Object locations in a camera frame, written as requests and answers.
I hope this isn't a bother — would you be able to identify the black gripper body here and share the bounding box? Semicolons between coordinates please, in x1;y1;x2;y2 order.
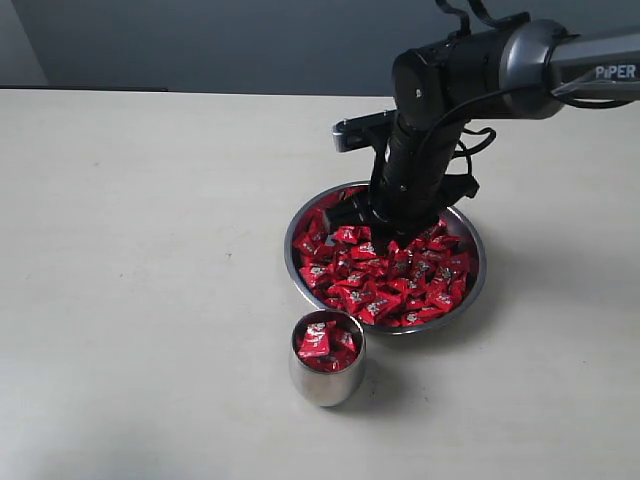
349;114;479;233

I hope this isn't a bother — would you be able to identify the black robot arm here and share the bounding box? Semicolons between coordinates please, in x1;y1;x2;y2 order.
324;10;639;251

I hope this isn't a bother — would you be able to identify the pile of red wrapped candies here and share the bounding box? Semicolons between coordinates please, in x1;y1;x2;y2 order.
293;188;471;327

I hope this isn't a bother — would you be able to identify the round steel bowl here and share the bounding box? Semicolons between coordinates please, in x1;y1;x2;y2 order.
283;180;487;336

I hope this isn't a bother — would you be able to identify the stainless steel cup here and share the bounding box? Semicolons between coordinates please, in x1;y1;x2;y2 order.
289;309;367;407

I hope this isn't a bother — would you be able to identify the black cable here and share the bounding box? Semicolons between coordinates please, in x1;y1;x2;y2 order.
447;127;497;176

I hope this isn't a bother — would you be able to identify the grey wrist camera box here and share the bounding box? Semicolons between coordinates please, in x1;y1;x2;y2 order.
332;110;396;153

